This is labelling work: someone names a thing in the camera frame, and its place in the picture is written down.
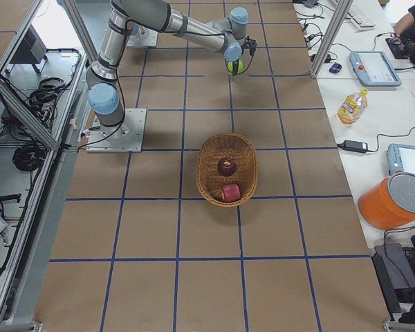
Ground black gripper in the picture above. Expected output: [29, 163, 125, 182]
[231, 35, 257, 75]

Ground green apple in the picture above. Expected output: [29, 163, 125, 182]
[227, 59, 244, 75]

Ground dark red apple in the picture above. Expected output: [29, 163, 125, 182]
[217, 157, 237, 176]

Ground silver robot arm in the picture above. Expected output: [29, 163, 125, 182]
[86, 1, 257, 140]

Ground brown wicker basket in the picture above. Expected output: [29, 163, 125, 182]
[196, 133, 258, 208]

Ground blue computer mouse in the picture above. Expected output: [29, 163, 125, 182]
[329, 62, 342, 74]

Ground yellow juice bottle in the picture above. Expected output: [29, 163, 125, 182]
[337, 89, 369, 125]

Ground white keyboard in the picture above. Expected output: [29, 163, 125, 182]
[347, 1, 376, 31]

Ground blue teach pendant far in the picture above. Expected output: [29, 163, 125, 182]
[349, 51, 402, 87]

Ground blue teach pendant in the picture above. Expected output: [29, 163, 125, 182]
[387, 144, 415, 175]
[349, 51, 402, 87]

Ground black power adapter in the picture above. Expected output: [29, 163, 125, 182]
[337, 140, 369, 154]

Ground blue teach pendant near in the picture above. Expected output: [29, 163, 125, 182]
[387, 144, 415, 175]

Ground grey control box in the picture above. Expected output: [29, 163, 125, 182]
[10, 25, 47, 74]

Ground orange bucket with grey lid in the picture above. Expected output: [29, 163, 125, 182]
[358, 172, 415, 230]

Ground black box on table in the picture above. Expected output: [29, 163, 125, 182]
[371, 243, 415, 315]

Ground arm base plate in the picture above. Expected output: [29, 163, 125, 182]
[85, 109, 147, 153]
[127, 26, 158, 48]

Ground aluminium frame post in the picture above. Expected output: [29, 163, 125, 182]
[309, 0, 353, 78]

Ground coiled black cables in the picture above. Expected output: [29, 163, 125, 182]
[12, 142, 43, 172]

